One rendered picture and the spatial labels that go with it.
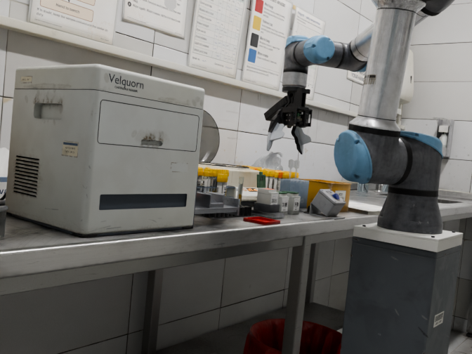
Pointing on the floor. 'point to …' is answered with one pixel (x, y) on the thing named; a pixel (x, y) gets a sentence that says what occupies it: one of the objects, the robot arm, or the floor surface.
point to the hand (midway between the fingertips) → (283, 153)
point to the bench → (307, 314)
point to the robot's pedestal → (399, 299)
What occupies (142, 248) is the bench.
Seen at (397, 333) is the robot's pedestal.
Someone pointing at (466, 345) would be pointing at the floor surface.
